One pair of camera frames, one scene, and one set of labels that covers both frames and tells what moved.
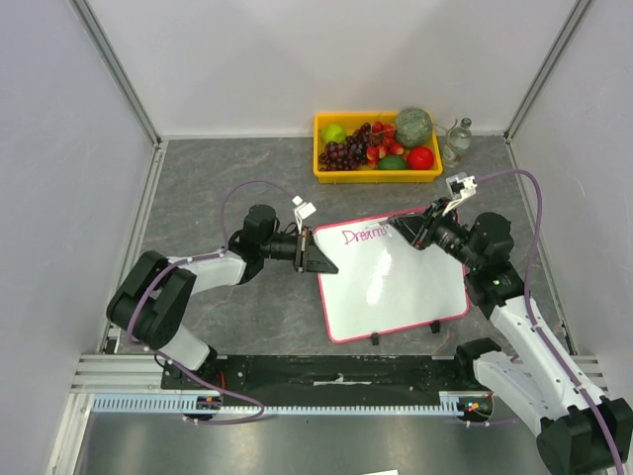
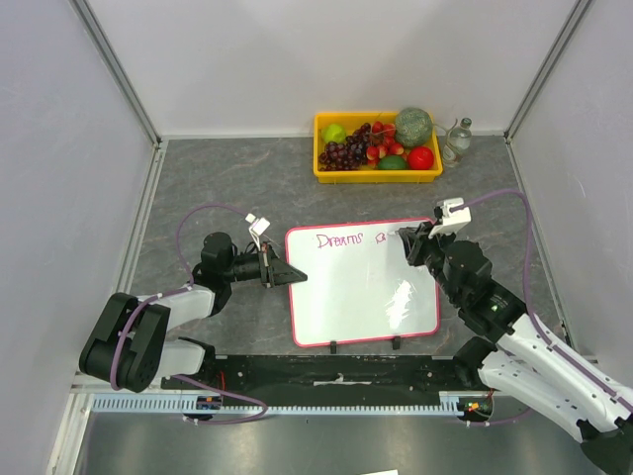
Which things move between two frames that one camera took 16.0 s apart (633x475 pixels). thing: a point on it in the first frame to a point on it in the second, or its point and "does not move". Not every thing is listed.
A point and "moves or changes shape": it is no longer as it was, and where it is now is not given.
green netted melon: (412, 127) does not move
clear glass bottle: (458, 143) does not move
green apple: (333, 133) does not move
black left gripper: (315, 260) to (275, 272)
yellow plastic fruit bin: (368, 174) does not move
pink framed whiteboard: (385, 284) moves or changes shape
